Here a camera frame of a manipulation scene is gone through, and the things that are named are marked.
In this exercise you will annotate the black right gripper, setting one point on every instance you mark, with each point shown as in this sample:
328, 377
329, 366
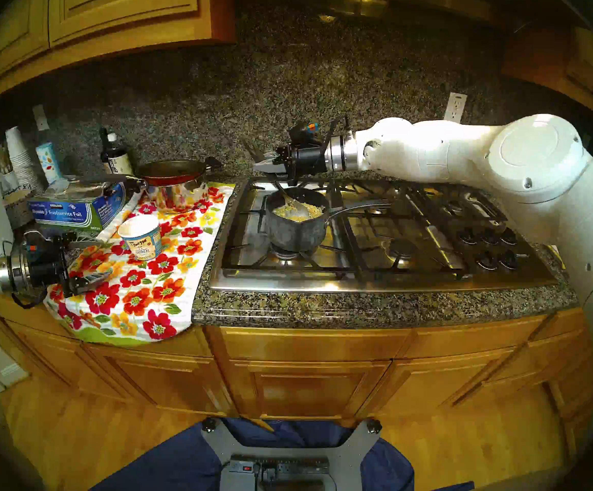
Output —
306, 158

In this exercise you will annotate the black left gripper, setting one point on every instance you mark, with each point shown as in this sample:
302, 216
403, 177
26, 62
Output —
46, 267

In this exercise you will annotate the white blue oatmeal paper cup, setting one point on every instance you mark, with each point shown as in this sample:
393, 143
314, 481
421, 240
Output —
140, 239

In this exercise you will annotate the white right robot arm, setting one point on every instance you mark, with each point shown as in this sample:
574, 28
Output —
480, 152

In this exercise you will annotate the steel pot with red inside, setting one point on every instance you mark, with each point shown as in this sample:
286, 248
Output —
176, 196

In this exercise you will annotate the blue foil box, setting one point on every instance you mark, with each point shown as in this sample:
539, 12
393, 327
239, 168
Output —
71, 214

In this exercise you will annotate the small dark saucepan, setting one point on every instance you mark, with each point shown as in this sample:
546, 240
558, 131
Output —
296, 234

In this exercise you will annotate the floral kitchen towel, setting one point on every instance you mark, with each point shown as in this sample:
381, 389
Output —
173, 290

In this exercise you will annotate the speckled round container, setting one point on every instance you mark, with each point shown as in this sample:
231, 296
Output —
17, 208

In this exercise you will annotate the black cast iron grate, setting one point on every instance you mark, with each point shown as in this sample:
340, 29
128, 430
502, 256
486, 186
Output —
480, 211
255, 268
350, 239

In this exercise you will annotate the dark bottle with white label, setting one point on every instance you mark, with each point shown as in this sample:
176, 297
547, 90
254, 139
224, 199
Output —
120, 162

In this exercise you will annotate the light blue patterned cup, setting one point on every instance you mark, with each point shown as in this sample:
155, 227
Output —
48, 162

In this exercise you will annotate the white utensil holder cup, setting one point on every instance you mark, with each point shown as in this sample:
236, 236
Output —
10, 180

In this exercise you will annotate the plain dark bottle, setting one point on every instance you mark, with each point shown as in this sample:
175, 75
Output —
103, 147

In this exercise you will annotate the stack of white paper cups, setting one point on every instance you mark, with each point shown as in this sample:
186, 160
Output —
20, 157

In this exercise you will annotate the stainless steel gas cooktop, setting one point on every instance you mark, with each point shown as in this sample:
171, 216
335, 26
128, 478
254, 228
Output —
378, 284

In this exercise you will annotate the black cooktop knob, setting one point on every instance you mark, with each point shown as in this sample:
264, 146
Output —
509, 235
509, 260
466, 235
486, 261
489, 235

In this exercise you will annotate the wooden upper cabinet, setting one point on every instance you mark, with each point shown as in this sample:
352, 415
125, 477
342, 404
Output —
583, 65
122, 9

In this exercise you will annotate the dark blue cloth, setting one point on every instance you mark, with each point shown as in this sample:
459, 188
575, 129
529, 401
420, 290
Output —
173, 464

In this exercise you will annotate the wooden lower cabinets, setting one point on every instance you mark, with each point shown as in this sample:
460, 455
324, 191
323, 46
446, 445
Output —
306, 377

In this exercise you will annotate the grey power strip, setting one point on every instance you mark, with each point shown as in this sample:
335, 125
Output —
291, 466

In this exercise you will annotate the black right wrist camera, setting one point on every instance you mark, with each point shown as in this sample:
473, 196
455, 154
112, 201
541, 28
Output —
304, 133

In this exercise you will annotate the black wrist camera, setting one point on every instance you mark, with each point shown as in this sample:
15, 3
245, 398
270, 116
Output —
40, 242
304, 133

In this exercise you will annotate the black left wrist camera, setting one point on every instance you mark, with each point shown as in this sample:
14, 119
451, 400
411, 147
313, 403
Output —
40, 242

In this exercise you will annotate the white backsplash switch plate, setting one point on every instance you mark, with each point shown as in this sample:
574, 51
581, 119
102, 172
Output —
40, 117

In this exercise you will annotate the white wall outlet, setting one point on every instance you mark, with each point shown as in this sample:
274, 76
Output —
455, 105

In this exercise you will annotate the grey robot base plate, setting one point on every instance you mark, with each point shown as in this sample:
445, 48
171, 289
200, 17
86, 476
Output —
353, 459

